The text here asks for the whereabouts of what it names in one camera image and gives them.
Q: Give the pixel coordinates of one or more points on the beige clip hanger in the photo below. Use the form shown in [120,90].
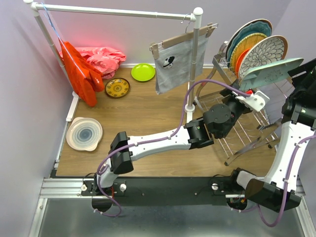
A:
[167,43]

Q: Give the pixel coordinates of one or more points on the metal dish rack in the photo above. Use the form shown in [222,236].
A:
[252,130]

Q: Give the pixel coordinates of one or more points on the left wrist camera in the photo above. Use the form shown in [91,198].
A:
[255,101]

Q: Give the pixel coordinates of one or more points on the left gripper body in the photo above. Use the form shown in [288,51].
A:
[236,107]

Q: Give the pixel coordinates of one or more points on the orange garment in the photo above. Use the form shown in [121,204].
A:
[84,78]

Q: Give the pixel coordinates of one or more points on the blue wire hanger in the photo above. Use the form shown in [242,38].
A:
[62,42]

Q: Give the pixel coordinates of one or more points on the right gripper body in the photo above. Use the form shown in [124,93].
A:
[296,80]

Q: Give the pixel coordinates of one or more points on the white striped plate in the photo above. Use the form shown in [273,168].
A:
[84,134]

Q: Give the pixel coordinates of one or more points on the lime green plate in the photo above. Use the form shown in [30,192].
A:
[143,72]

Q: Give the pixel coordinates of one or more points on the grey panda towel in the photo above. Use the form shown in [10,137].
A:
[173,66]

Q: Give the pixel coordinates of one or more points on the white clothes rack frame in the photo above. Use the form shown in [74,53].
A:
[194,17]

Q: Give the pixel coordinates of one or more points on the dark yellow patterned plate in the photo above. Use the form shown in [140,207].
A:
[117,88]

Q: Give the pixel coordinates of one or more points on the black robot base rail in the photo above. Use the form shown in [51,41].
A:
[166,191]

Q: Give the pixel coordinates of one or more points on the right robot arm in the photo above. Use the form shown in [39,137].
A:
[277,190]

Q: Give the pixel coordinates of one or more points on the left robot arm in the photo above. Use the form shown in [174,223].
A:
[216,123]

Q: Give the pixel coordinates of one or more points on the woven bamboo plate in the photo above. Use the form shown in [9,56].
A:
[246,43]

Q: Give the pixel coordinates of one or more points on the light blue divided tray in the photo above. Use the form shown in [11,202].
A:
[269,73]

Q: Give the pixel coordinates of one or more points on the pink plastic bag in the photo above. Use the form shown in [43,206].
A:
[105,59]

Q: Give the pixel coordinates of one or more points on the teal scalloped plate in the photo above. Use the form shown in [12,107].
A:
[240,37]

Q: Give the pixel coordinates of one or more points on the large floral ceramic plate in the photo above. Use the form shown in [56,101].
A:
[233,34]

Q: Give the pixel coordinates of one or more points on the orange plastic plate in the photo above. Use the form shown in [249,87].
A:
[239,61]

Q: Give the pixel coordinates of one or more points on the brown rim floral plate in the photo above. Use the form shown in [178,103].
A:
[269,50]

